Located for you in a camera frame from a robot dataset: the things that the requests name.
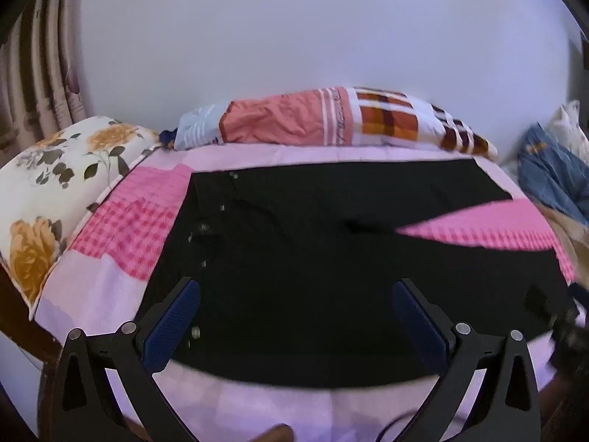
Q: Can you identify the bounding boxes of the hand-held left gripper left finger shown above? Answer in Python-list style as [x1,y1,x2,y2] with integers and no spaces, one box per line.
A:
[54,277,202,442]

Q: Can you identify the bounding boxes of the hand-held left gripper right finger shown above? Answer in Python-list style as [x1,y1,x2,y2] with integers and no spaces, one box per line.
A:
[392,278,541,442]

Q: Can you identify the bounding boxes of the black pants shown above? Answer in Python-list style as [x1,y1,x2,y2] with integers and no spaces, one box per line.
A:
[131,159,578,390]

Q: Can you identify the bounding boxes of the pink checked bedsheet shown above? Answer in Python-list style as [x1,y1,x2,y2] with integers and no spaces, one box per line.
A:
[34,143,578,442]

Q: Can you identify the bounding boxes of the beige cloth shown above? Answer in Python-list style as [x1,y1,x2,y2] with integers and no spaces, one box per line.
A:
[536,203,589,286]

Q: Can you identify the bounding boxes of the blue jeans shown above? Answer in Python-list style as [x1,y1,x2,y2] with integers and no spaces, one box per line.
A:
[518,123,589,226]

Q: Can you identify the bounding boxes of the floral white pillow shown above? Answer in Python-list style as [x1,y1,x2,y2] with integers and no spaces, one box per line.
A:
[0,115,162,320]

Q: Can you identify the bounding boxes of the white cloth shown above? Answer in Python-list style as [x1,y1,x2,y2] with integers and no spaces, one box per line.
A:
[550,100,589,148]

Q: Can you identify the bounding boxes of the pink orange plaid quilt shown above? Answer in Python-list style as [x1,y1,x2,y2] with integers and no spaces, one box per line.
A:
[174,85,500,162]

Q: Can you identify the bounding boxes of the striped beige curtain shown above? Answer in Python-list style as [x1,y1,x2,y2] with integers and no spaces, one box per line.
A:
[0,0,88,148]

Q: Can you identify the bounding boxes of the black cable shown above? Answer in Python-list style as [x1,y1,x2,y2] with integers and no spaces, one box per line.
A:
[376,415,417,442]

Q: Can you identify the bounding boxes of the wooden bed frame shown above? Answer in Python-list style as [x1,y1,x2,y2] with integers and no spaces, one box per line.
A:
[0,264,63,369]

